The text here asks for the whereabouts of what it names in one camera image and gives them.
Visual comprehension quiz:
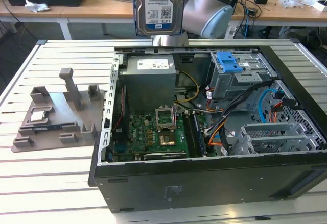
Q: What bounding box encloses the hard disk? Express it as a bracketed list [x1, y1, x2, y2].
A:
[131, 0, 189, 36]

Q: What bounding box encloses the metal disk bay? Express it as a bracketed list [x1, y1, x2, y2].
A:
[231, 122, 320, 156]

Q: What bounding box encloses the wooden desk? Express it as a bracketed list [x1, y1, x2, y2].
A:
[0, 0, 327, 41]

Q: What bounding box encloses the grey Dell power supply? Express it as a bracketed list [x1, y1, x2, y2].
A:
[119, 55, 177, 115]

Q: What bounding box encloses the crumpled white paper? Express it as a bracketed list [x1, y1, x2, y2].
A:
[25, 0, 51, 13]

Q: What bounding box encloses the blue plastic drive latch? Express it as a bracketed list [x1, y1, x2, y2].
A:
[216, 51, 243, 73]

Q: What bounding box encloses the metal optical drive cage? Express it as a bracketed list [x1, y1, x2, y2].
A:
[207, 52, 278, 111]

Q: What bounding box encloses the grey plastic parts rack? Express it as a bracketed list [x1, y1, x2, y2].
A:
[11, 67, 108, 153]

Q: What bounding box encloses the green motherboard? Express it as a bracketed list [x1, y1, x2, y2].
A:
[112, 111, 218, 162]

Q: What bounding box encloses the black RAM slot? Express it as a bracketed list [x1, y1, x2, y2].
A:
[182, 113, 195, 158]
[188, 113, 201, 158]

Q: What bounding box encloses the blue installed RAM stick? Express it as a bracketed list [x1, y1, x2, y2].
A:
[193, 113, 207, 156]

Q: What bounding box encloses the silver CPU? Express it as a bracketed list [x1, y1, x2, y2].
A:
[29, 111, 48, 123]

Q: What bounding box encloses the black graphics card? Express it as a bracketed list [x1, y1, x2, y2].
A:
[143, 150, 190, 161]

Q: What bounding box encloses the white cardboard box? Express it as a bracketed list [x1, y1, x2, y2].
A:
[301, 0, 327, 12]

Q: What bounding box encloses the dark RAM stick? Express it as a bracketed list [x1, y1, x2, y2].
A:
[33, 125, 63, 132]

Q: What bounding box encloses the black open PC case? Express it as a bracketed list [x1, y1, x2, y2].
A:
[88, 45, 327, 213]

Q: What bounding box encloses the yellow power wire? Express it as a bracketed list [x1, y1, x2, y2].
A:
[175, 70, 200, 105]

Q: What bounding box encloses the thin red wire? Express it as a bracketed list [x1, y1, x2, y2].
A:
[113, 86, 127, 130]

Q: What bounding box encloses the black cable bundle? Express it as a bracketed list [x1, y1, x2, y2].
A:
[205, 80, 274, 135]

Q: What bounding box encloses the blue data wire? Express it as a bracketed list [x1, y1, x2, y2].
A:
[259, 87, 281, 127]

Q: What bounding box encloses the orange data wire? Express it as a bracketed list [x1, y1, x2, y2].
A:
[270, 101, 283, 125]
[208, 124, 228, 148]

